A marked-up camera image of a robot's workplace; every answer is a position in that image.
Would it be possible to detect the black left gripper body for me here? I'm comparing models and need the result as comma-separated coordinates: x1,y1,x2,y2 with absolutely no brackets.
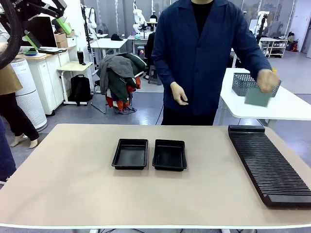
0,0,49,22

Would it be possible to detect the black plastic ESD tray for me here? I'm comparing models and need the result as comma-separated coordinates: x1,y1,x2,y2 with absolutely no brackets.
111,138,149,170
152,139,188,172

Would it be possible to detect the green circuit board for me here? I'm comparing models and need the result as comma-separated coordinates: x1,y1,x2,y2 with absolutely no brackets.
244,86,272,107

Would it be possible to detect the person's left forearm blue sleeve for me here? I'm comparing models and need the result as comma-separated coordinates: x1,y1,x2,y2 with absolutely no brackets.
239,41,273,75

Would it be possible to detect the person's right forearm blue sleeve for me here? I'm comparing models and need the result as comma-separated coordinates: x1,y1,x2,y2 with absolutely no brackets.
151,53,176,86

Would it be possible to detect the person's right hand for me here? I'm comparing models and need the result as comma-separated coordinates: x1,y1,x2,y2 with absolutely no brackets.
170,82,189,106

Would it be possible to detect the person's left hand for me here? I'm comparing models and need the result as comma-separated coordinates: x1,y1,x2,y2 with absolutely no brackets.
257,69,281,95

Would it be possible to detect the black computer monitor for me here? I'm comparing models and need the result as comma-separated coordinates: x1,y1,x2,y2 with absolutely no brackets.
23,16,58,49

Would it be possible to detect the black keyboard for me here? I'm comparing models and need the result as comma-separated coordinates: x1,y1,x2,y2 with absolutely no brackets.
38,47,68,54

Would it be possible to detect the small wood-top rolling table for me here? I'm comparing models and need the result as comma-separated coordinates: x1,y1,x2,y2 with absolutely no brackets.
57,61,94,106

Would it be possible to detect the white cabinet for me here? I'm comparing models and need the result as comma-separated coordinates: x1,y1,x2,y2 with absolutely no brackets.
24,45,73,115

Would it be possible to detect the person in black trousers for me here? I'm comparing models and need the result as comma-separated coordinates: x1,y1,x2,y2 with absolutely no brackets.
0,24,40,149

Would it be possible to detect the white desk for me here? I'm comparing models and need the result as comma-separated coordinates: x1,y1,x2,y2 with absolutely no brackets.
90,38,129,73

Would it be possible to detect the white air purifier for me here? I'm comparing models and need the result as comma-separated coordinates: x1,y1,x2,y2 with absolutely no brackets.
11,58,48,132

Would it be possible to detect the black backpack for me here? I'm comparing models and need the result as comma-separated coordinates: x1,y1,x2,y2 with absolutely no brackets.
69,74,92,106

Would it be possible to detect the pile of jackets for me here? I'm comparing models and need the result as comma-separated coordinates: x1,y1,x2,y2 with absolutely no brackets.
96,52,149,115

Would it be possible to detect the grey workbench desk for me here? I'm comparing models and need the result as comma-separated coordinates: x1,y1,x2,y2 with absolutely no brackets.
127,35,156,60

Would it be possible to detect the grey plastic stool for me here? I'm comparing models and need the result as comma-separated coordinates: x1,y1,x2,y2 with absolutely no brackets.
148,65,163,85

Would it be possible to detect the person in dark jeans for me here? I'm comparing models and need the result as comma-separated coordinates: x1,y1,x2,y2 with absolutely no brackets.
0,116,17,185

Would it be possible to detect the person in blue coat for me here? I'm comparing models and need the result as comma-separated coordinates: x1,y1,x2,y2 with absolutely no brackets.
151,0,282,126

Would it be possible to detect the grey perforated plastic basket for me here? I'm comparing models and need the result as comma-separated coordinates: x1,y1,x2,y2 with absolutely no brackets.
231,72,282,98

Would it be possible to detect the wooden shelf unit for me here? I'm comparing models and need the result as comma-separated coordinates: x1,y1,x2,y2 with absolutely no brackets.
259,37,289,58

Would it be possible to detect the white side table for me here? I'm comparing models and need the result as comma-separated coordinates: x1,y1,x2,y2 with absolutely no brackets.
219,67,311,126

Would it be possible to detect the black slotted board rack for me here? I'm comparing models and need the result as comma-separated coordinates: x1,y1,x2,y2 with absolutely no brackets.
227,125,311,209

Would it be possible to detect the metal chair frame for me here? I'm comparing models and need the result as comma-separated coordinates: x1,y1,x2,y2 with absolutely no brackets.
91,80,108,114

